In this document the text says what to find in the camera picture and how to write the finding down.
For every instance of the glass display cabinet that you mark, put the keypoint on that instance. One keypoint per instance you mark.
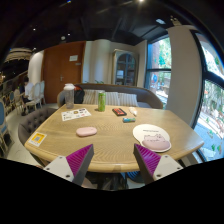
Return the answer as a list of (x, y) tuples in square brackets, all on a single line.
[(125, 68)]

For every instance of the white menu card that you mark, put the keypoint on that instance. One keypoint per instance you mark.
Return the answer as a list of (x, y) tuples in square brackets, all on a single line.
[(75, 114)]

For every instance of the green drink can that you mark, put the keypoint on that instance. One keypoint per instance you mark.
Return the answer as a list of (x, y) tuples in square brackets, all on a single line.
[(101, 101)]

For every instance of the white crumpled tissue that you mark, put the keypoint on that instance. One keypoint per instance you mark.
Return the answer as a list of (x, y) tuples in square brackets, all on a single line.
[(133, 111)]

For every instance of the brown curved sofa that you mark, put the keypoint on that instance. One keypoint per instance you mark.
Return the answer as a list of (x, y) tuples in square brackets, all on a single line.
[(145, 97)]

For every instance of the grey tufted armchair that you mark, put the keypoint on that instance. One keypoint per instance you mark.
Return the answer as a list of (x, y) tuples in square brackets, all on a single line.
[(31, 122)]

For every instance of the black red phone case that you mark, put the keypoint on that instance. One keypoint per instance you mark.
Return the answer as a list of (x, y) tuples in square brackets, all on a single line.
[(119, 112)]

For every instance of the clear shaker bottle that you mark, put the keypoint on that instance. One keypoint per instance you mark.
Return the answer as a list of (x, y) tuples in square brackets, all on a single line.
[(69, 95)]

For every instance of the small green blue box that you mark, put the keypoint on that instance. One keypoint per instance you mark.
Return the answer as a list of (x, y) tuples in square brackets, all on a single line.
[(128, 120)]

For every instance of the white dining chair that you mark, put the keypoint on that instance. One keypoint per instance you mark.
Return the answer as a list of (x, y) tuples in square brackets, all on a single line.
[(37, 94)]

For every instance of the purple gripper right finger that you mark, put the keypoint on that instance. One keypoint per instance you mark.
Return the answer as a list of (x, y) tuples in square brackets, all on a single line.
[(153, 166)]

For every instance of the wooden door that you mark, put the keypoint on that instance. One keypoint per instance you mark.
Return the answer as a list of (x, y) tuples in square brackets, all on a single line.
[(62, 64)]

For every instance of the yellow QR code sticker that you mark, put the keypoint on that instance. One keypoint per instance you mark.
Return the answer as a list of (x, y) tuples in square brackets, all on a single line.
[(37, 138)]

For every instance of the black backpack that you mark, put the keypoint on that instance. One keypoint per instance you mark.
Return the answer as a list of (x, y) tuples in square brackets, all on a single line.
[(78, 95)]

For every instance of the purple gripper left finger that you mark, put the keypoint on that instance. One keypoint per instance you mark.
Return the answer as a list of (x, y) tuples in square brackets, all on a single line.
[(74, 166)]

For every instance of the pink computer mouse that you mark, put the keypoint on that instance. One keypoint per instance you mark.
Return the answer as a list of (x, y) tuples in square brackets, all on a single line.
[(86, 131)]

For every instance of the striped cushion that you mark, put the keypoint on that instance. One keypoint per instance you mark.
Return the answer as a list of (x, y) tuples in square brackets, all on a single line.
[(112, 98)]

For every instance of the white cat mouse pad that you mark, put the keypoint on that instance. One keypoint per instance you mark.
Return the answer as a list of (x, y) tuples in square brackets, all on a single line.
[(152, 137)]

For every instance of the seated person in white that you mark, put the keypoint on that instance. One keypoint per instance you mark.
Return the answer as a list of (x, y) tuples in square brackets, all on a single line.
[(26, 94)]

